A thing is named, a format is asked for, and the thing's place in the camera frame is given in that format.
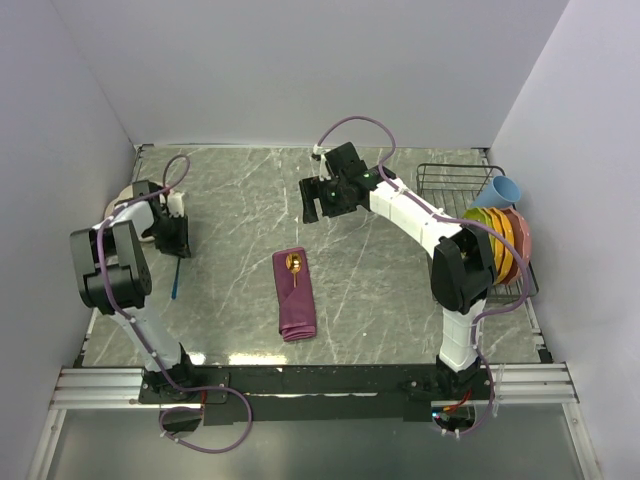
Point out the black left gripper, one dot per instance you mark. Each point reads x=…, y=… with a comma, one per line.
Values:
x=179, y=246

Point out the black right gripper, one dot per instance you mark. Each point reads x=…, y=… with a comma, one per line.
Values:
x=311, y=188

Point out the blue metal fork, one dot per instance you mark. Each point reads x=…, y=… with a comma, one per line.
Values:
x=175, y=284

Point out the gold metal spoon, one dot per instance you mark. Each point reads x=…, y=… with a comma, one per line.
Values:
x=294, y=265

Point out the purple cloth napkin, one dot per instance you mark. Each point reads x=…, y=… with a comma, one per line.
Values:
x=297, y=314

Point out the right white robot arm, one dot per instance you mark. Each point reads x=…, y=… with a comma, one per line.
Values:
x=462, y=268

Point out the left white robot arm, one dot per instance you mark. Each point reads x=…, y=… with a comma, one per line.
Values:
x=114, y=278

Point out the cream divided ceramic plate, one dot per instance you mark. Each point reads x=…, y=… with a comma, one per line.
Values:
x=141, y=213

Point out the green scalloped plate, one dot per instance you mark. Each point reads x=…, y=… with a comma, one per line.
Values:
x=480, y=215

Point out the light blue plastic cup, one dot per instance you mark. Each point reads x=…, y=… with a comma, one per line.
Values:
x=500, y=192

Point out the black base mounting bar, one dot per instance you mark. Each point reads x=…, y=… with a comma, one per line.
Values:
x=230, y=394

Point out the orange scalloped plate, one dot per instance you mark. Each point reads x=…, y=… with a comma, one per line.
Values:
x=502, y=255

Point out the pink scalloped plate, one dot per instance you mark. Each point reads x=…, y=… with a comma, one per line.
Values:
x=523, y=243

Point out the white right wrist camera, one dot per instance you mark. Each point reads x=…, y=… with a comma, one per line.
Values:
x=319, y=154

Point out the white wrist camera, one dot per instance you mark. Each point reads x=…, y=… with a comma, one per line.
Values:
x=319, y=154
x=176, y=204

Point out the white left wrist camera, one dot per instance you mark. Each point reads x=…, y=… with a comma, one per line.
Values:
x=176, y=204

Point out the aluminium frame rail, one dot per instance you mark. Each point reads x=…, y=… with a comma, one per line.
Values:
x=114, y=388

